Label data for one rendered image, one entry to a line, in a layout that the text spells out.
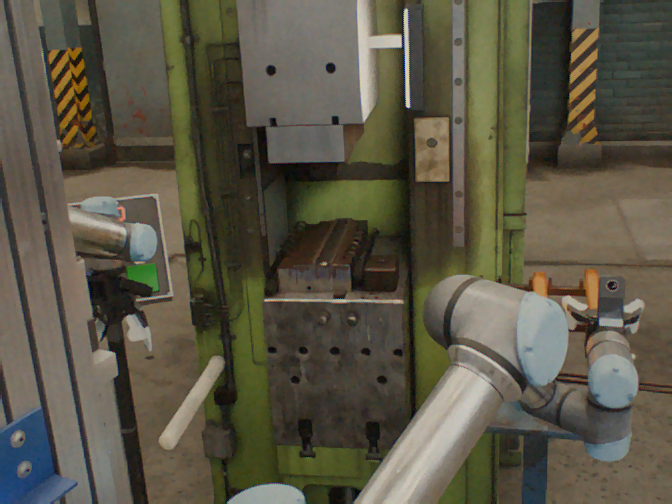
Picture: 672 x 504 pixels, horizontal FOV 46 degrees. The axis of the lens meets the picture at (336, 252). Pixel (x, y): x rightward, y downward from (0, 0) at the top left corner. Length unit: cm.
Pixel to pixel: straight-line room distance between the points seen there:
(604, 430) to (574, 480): 158
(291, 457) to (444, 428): 132
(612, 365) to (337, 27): 105
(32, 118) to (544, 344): 68
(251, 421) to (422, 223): 84
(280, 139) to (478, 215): 58
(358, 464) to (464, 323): 124
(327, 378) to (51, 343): 134
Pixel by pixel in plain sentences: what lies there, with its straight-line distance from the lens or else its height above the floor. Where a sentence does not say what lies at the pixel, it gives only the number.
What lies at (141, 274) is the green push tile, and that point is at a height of 102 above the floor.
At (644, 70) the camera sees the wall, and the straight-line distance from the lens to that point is 796.
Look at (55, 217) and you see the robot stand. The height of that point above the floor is 147.
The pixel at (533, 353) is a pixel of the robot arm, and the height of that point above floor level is 123.
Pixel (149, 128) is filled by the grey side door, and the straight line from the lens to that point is 885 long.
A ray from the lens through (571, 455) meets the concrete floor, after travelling 313.
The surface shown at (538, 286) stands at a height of 99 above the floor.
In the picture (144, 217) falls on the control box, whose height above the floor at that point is 115.
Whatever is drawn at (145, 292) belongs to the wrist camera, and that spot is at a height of 105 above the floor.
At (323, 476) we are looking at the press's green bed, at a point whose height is 36.
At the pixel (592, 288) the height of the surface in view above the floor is 99.
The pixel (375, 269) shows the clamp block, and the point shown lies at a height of 98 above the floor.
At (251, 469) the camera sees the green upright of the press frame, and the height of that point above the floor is 24.
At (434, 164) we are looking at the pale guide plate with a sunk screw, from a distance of 211.
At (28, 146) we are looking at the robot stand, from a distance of 86.
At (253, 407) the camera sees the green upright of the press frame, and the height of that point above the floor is 47.
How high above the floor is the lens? 169
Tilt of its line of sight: 18 degrees down
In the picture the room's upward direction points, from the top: 3 degrees counter-clockwise
